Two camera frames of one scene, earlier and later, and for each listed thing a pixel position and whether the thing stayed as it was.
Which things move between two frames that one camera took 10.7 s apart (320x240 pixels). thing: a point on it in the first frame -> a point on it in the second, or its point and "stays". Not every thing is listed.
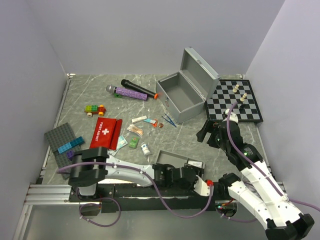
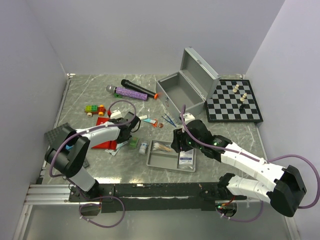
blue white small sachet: (150, 120) stays
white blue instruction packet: (196, 163) -> (186, 159)
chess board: (227, 92) stays
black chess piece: (241, 108) stays
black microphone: (128, 84) stays
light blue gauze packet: (121, 142) stays
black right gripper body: (215, 140) -> (186, 143)
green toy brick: (117, 95) stays
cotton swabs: (132, 128) -> (157, 146)
